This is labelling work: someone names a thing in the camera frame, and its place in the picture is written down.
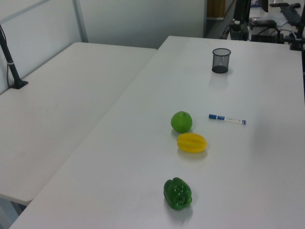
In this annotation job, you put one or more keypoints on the black electronics box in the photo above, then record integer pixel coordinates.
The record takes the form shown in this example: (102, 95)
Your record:
(265, 38)

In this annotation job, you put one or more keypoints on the blue and white marker pen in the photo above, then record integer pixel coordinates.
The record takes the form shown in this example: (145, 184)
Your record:
(227, 119)

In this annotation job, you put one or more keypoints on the wooden cabinet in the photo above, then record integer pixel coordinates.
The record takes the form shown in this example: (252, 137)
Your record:
(215, 8)

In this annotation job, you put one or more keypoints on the white side table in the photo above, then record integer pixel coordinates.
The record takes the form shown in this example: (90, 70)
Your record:
(59, 107)

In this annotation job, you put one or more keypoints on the black handheld device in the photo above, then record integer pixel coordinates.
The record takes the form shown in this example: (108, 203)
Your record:
(263, 23)

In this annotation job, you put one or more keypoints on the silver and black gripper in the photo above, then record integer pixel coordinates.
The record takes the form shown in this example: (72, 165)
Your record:
(239, 9)

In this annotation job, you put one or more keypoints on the dark green box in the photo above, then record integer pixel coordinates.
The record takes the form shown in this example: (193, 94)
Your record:
(240, 34)

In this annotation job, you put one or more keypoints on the yellow star fruit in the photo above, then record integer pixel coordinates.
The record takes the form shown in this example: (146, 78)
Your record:
(192, 142)

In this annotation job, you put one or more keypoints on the black clamp camera stand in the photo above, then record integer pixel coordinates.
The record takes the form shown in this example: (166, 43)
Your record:
(297, 35)

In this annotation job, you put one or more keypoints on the round green fruit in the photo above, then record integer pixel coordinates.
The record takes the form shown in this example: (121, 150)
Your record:
(181, 121)

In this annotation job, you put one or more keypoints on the grey partition frame post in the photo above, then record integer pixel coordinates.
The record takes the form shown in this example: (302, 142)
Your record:
(81, 21)

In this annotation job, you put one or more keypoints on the green bell pepper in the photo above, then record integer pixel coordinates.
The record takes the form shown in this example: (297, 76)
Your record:
(177, 194)

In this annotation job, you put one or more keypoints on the black camera stand pole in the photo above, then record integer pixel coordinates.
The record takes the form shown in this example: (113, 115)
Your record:
(10, 64)

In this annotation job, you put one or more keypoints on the black mesh pen cup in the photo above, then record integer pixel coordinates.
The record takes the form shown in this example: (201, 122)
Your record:
(221, 61)

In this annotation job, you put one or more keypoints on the black keyboard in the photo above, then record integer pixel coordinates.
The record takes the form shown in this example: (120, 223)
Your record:
(290, 13)

